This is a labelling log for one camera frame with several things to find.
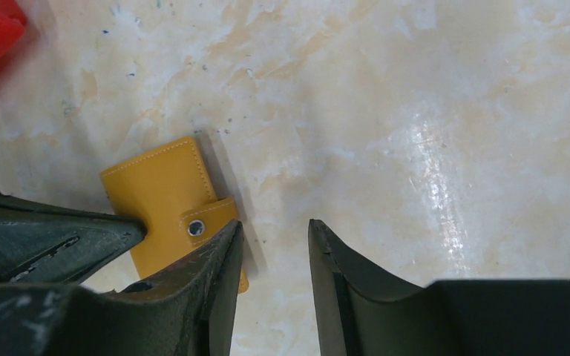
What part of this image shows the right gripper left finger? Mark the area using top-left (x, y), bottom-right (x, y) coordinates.
top-left (0, 220), bottom-right (243, 355)

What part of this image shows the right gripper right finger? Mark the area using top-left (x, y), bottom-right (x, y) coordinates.
top-left (308, 220), bottom-right (570, 355)

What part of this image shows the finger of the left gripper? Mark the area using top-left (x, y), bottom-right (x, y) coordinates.
top-left (0, 192), bottom-right (147, 283)

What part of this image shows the tan leather card holder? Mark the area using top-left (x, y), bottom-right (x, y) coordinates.
top-left (100, 136), bottom-right (238, 279)

